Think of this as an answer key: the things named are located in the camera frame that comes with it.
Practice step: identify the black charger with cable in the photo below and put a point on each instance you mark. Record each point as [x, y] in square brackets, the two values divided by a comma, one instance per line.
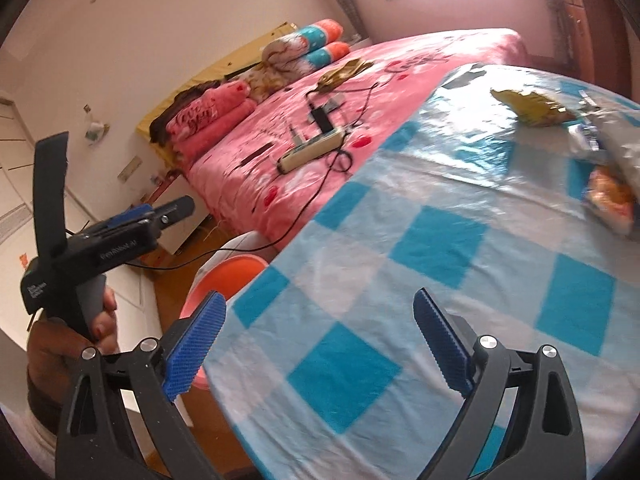
[322, 120]

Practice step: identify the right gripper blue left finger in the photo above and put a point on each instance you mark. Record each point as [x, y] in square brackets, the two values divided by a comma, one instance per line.
[187, 343]

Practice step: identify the yellow headboard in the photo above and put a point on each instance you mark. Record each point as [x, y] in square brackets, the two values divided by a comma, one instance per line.
[237, 61]

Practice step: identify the grey silver foil bag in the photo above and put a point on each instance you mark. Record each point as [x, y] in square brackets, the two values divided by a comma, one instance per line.
[618, 131]

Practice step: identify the olive cloth on bed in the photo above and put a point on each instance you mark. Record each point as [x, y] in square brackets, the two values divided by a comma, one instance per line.
[335, 78]

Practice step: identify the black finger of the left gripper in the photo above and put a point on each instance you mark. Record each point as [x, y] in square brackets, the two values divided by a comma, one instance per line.
[173, 212]

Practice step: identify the orange plastic trash bin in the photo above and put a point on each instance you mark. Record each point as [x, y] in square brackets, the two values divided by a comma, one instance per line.
[227, 278]

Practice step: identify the pink folded blanket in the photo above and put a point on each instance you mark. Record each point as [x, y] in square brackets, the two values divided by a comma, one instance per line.
[201, 124]

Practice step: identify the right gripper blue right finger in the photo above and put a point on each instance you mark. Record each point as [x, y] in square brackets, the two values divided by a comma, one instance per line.
[452, 356]

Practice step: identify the white nightstand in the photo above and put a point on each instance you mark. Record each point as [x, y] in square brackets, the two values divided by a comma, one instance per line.
[172, 187]

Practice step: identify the rolled colourful quilt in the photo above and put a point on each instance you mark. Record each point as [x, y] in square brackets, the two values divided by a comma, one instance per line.
[306, 50]

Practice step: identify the blue checkered plastic tablecloth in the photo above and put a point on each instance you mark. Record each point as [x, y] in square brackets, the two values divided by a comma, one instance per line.
[321, 369]

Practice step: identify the orange snack packet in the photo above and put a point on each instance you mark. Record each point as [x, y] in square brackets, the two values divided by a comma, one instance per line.
[611, 200]

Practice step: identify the white power strip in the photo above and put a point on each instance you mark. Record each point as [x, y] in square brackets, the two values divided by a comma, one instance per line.
[312, 149]

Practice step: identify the brown wooden cabinet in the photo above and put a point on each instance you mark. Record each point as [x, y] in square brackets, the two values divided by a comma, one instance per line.
[597, 43]

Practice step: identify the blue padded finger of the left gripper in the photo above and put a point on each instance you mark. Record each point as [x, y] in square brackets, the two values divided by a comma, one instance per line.
[128, 215]

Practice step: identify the yellow green snack wrapper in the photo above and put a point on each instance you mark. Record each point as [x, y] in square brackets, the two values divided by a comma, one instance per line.
[534, 109]

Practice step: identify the left hand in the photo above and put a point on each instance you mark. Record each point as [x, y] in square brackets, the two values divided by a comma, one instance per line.
[53, 346]

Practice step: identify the blue snack wrapper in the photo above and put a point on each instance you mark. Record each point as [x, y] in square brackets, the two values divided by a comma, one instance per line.
[585, 144]

